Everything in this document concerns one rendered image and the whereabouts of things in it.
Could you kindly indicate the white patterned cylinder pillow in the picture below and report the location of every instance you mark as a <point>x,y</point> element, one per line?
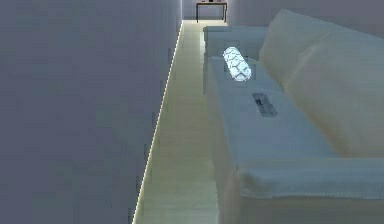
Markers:
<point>237,63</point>

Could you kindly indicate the grey remote control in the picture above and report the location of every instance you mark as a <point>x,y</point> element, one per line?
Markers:
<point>264,104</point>

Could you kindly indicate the pale grey sofa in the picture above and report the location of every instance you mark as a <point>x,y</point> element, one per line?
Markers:
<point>273,146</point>

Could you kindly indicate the dark wooden side table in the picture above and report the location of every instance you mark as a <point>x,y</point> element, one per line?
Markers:
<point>211,4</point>

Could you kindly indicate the cream sofa back cushion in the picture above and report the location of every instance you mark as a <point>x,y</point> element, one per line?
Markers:
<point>293,46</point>
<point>346,96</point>

